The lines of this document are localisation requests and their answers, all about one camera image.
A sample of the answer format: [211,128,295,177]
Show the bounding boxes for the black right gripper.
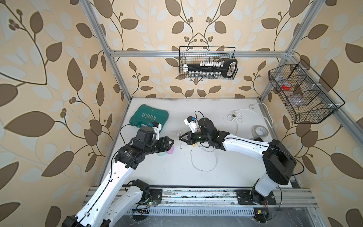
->
[179,130,211,145]

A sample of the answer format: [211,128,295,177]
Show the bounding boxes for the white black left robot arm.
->
[62,127,174,227]

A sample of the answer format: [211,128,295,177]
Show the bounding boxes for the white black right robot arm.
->
[179,116,297,203]

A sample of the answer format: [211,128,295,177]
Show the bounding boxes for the pink earbud case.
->
[166,146,174,154]

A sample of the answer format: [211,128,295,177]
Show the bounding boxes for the green plastic tool case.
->
[129,105,169,128]

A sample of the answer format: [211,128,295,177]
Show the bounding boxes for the white tape roll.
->
[251,125,269,138]

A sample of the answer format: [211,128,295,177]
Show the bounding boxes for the red object in basket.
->
[281,82,292,91]

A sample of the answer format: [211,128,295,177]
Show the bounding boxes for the white cable of yellow charger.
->
[189,143,218,173]

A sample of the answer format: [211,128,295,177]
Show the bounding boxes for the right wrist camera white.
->
[184,116,200,133]

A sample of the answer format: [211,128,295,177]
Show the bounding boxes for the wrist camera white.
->
[149,122,162,141]
[184,116,200,133]

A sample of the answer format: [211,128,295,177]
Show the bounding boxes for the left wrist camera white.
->
[149,122,162,141]

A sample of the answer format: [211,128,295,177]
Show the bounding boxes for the white power strip cord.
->
[226,102,274,129]

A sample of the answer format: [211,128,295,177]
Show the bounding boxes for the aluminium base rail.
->
[85,185,318,218]

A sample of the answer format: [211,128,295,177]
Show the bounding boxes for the black socket set rail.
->
[181,59,238,79]

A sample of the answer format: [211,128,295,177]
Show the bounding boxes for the black wire basket back wall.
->
[178,46,238,80]

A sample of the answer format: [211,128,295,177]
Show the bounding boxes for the black wire basket wall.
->
[178,46,238,80]
[268,59,346,124]

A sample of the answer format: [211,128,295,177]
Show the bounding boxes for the black wire basket right wall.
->
[268,59,346,124]

